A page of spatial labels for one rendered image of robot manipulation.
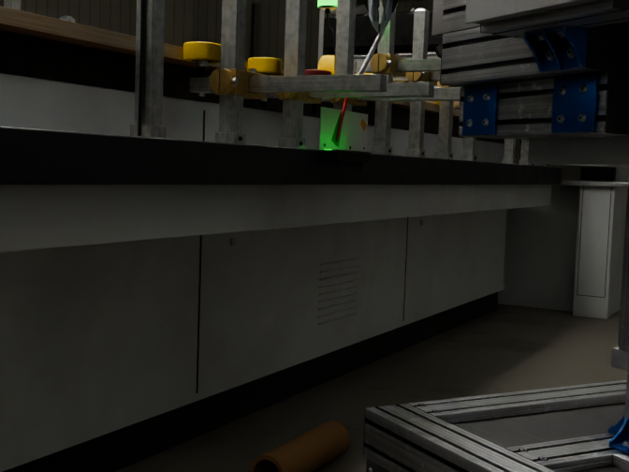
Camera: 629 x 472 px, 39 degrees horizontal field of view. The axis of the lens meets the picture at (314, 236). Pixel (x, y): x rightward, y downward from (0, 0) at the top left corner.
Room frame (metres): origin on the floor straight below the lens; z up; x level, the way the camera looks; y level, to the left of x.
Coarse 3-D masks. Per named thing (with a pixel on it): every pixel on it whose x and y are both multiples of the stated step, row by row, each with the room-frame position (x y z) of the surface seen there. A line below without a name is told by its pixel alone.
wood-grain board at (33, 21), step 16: (0, 16) 1.46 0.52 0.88; (16, 16) 1.49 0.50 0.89; (32, 16) 1.52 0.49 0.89; (16, 32) 1.56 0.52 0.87; (32, 32) 1.55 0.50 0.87; (48, 32) 1.55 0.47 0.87; (64, 32) 1.59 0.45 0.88; (80, 32) 1.62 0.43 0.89; (96, 32) 1.66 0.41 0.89; (112, 32) 1.70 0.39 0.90; (96, 48) 1.74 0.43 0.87; (112, 48) 1.73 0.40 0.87; (128, 48) 1.74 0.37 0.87; (176, 48) 1.87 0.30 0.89; (176, 64) 1.97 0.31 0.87; (192, 64) 1.95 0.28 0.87; (432, 112) 3.28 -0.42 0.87
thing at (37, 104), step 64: (0, 64) 1.53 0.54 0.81; (64, 64) 1.67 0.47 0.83; (128, 64) 1.83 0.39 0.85; (64, 128) 1.67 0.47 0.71; (128, 128) 1.83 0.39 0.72; (192, 128) 2.02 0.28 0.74; (256, 128) 2.27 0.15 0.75; (0, 256) 1.54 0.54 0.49; (64, 256) 1.67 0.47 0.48; (128, 256) 1.84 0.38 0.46; (192, 256) 2.04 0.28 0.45; (256, 256) 2.28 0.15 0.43; (320, 256) 2.60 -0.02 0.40; (384, 256) 3.01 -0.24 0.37; (448, 256) 3.58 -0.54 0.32; (0, 320) 1.54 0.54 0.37; (64, 320) 1.68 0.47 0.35; (128, 320) 1.84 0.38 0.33; (192, 320) 2.04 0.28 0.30; (256, 320) 2.29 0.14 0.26; (320, 320) 2.61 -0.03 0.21; (384, 320) 3.03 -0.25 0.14; (448, 320) 3.69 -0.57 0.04; (0, 384) 1.54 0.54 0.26; (64, 384) 1.68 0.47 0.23; (128, 384) 1.85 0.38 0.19; (192, 384) 2.05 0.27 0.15; (256, 384) 2.35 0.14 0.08; (0, 448) 1.54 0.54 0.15; (64, 448) 1.68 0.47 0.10; (128, 448) 1.89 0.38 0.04
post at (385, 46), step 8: (392, 16) 2.45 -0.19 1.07; (392, 24) 2.46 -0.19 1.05; (384, 32) 2.45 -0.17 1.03; (392, 32) 2.46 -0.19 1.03; (384, 40) 2.45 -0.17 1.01; (392, 40) 2.46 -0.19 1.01; (384, 48) 2.45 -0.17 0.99; (392, 48) 2.46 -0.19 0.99; (392, 80) 2.47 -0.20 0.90; (376, 104) 2.46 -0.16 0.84; (384, 104) 2.44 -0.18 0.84; (376, 112) 2.45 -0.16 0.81; (384, 112) 2.44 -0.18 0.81; (376, 120) 2.45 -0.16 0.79; (384, 120) 2.44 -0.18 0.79; (376, 128) 2.45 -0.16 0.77; (384, 128) 2.44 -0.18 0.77; (376, 136) 2.45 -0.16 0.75; (384, 136) 2.44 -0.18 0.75; (376, 144) 2.45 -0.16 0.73; (384, 144) 2.44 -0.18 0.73
